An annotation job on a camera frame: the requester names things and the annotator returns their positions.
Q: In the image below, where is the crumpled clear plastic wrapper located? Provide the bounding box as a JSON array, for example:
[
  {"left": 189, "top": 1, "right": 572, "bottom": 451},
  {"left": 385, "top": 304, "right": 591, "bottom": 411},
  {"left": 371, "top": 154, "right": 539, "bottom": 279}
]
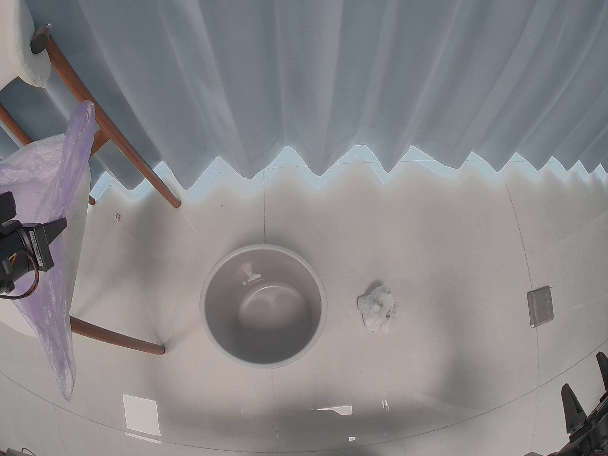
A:
[{"left": 357, "top": 286, "right": 399, "bottom": 334}]

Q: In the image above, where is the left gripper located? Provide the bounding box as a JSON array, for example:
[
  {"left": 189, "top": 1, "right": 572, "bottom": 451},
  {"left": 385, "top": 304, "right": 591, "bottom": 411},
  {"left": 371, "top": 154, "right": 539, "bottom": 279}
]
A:
[{"left": 0, "top": 217, "right": 68, "bottom": 283}]

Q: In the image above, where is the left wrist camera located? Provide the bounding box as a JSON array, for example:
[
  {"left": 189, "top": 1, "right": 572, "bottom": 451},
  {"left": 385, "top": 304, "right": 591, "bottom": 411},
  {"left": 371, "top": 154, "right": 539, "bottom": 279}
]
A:
[{"left": 0, "top": 192, "right": 21, "bottom": 236}]

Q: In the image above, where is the pale blue curtain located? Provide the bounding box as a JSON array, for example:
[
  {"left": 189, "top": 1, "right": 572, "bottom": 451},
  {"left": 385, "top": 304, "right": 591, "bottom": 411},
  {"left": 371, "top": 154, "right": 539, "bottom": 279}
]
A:
[{"left": 0, "top": 0, "right": 608, "bottom": 208}]

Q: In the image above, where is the white trash bin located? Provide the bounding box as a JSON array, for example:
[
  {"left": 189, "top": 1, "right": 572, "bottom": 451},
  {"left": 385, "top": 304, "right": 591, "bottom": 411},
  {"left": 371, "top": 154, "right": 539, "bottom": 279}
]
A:
[{"left": 200, "top": 244, "right": 329, "bottom": 368}]

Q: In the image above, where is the white cushioned wooden chair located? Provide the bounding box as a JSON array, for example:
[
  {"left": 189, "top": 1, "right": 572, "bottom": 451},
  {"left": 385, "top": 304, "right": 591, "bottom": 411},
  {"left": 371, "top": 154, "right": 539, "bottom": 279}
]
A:
[{"left": 0, "top": 0, "right": 182, "bottom": 356}]

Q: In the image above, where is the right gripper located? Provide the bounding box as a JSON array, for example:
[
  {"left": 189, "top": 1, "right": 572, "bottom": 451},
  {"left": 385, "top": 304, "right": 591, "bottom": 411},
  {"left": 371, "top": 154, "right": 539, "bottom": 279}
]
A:
[{"left": 546, "top": 351, "right": 608, "bottom": 456}]

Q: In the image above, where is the purple plastic bag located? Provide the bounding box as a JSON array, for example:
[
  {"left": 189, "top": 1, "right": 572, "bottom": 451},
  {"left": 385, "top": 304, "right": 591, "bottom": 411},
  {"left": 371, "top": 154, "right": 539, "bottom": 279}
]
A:
[{"left": 0, "top": 101, "right": 96, "bottom": 401}]

